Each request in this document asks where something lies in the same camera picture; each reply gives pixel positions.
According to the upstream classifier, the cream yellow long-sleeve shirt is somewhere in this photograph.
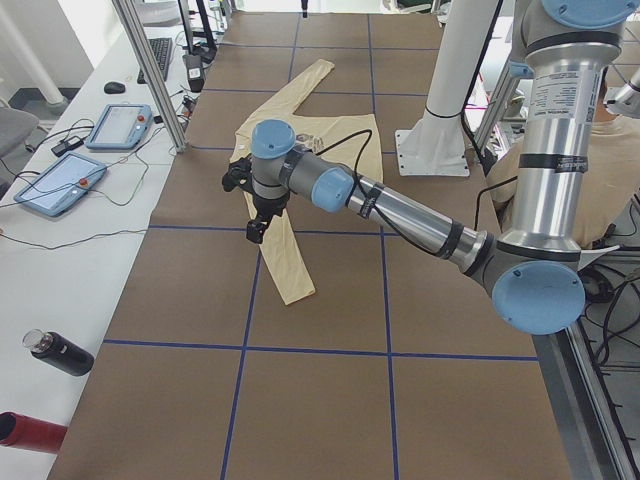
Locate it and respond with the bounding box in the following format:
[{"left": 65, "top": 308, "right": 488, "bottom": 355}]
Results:
[{"left": 231, "top": 59, "right": 383, "bottom": 305}]

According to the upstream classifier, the black water bottle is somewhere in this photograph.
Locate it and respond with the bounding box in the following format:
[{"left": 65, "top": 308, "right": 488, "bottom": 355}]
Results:
[{"left": 22, "top": 329, "right": 94, "bottom": 377}]

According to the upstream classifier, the near blue teach pendant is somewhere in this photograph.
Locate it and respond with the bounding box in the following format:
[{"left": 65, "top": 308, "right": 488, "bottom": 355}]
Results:
[{"left": 14, "top": 152, "right": 107, "bottom": 217}]

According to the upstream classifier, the black power adapter box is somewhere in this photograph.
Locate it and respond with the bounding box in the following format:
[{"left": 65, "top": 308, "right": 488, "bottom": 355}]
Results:
[{"left": 182, "top": 54, "right": 206, "bottom": 93}]

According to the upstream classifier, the black computer mouse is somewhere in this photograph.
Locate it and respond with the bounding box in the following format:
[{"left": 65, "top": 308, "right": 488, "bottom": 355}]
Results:
[{"left": 103, "top": 81, "right": 126, "bottom": 95}]

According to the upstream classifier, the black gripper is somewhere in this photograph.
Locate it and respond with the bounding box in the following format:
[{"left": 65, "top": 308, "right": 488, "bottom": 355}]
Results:
[{"left": 246, "top": 193, "right": 288, "bottom": 244}]

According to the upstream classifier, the blue teach pendant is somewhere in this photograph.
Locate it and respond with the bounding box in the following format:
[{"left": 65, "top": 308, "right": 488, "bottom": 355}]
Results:
[
  {"left": 84, "top": 104, "right": 153, "bottom": 151},
  {"left": 14, "top": 152, "right": 107, "bottom": 217}
]

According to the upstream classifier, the aluminium frame post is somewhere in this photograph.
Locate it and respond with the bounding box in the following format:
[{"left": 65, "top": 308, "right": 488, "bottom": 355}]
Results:
[{"left": 112, "top": 0, "right": 187, "bottom": 153}]

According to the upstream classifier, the red water bottle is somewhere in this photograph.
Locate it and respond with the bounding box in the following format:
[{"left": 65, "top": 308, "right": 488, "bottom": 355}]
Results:
[{"left": 1, "top": 412, "right": 67, "bottom": 454}]

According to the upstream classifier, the seated person in beige shirt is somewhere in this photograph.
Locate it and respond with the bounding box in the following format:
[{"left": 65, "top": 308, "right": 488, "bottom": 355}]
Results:
[{"left": 487, "top": 64, "right": 640, "bottom": 250}]

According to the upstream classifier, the far blue teach pendant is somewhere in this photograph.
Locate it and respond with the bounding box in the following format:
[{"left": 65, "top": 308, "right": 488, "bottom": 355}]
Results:
[{"left": 84, "top": 104, "right": 153, "bottom": 151}]

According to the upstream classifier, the black keyboard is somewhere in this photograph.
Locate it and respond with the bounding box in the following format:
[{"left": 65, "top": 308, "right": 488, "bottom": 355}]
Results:
[{"left": 148, "top": 37, "right": 173, "bottom": 81}]

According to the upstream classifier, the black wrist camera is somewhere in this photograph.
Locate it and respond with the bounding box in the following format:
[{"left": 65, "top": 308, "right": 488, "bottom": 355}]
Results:
[{"left": 222, "top": 156, "right": 254, "bottom": 194}]

